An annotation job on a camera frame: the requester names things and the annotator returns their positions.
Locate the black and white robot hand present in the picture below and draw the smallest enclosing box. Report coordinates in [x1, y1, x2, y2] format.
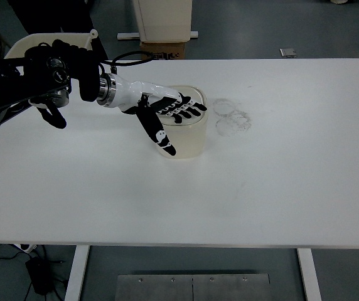
[111, 75, 207, 156]

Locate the cream plastic trash can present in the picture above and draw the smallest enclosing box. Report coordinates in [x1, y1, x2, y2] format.
[156, 85, 208, 159]

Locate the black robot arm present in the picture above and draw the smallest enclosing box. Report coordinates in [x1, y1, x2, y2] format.
[0, 40, 107, 129]

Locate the brown cardboard box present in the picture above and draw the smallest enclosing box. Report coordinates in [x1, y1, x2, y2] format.
[140, 42, 186, 60]

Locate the white cabinet on box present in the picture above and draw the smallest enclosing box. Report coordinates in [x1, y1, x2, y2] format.
[132, 0, 193, 34]

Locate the white metal base bar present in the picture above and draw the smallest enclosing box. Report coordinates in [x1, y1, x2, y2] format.
[117, 31, 199, 43]

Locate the cream plastic bin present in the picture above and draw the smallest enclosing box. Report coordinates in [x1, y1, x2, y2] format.
[4, 29, 98, 59]

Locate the small grey floor plate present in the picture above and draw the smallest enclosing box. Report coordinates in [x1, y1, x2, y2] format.
[279, 48, 297, 58]

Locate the white table leg left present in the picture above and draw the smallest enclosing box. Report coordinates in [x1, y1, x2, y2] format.
[65, 245, 90, 301]

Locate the white table leg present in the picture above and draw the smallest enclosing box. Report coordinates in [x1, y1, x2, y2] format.
[297, 248, 322, 301]
[65, 245, 90, 301]

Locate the black power adapter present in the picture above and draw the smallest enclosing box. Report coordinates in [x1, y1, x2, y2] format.
[25, 257, 54, 295]

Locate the grey metal floor plate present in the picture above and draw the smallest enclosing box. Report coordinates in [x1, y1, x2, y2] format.
[115, 274, 272, 300]

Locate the white table leg right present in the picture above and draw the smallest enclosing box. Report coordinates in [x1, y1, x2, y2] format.
[297, 248, 322, 301]

